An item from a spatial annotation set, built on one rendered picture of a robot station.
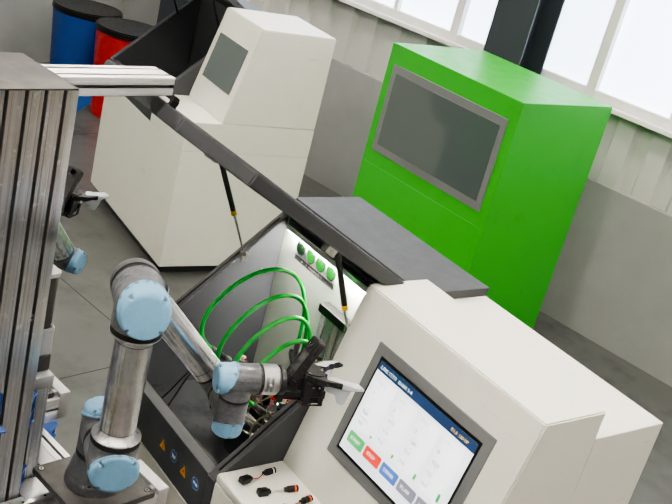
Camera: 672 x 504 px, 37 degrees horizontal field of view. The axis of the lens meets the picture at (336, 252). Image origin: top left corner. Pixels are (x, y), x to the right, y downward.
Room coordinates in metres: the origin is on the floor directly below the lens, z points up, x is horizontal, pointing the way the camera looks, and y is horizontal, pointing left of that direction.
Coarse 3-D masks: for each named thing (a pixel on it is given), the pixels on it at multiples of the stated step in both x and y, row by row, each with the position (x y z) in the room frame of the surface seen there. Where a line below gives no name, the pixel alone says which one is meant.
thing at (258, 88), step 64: (192, 0) 6.77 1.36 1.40; (128, 64) 6.54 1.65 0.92; (192, 64) 6.76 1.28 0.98; (256, 64) 5.67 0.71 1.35; (320, 64) 5.92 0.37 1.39; (128, 128) 6.10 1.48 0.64; (256, 128) 5.72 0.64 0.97; (128, 192) 5.96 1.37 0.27; (192, 192) 5.53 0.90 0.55; (192, 256) 5.58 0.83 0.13
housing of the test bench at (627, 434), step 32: (352, 224) 3.13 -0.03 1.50; (384, 224) 3.21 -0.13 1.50; (384, 256) 2.93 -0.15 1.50; (416, 256) 3.00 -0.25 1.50; (448, 288) 2.81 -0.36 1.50; (480, 288) 2.88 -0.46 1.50; (512, 320) 2.77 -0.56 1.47; (544, 352) 2.61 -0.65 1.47; (576, 384) 2.46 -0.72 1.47; (608, 384) 2.51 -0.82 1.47; (608, 416) 2.33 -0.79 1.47; (640, 416) 2.38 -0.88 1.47; (608, 448) 2.24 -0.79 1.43; (640, 448) 2.34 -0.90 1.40; (608, 480) 2.28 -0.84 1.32
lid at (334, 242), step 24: (144, 96) 2.42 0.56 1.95; (168, 96) 2.43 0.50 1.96; (168, 120) 2.30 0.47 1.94; (192, 144) 2.26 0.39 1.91; (216, 144) 2.27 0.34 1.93; (240, 168) 2.26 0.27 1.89; (264, 192) 2.28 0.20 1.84; (312, 216) 2.39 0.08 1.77; (336, 240) 2.45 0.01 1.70; (360, 264) 2.52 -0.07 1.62
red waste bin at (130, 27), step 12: (96, 24) 8.15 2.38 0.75; (108, 24) 8.19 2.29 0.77; (120, 24) 8.30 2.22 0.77; (132, 24) 8.42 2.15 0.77; (144, 24) 8.54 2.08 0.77; (96, 36) 8.16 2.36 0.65; (108, 36) 8.04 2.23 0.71; (120, 36) 8.01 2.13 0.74; (132, 36) 8.03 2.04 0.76; (96, 48) 8.13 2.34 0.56; (108, 48) 8.04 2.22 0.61; (120, 48) 8.02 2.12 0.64; (96, 60) 8.13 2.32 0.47; (96, 96) 8.10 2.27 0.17; (96, 108) 8.10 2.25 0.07
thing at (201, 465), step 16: (144, 400) 2.68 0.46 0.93; (160, 400) 2.67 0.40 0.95; (144, 416) 2.67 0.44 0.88; (160, 416) 2.60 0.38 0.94; (176, 416) 2.61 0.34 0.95; (144, 432) 2.65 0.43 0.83; (160, 432) 2.59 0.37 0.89; (176, 432) 2.53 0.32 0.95; (160, 448) 2.57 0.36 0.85; (176, 448) 2.51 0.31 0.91; (192, 448) 2.47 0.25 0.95; (160, 464) 2.56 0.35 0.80; (176, 464) 2.49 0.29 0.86; (192, 464) 2.43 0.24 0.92; (208, 464) 2.41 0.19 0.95; (176, 480) 2.48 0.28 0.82; (192, 496) 2.41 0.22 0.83
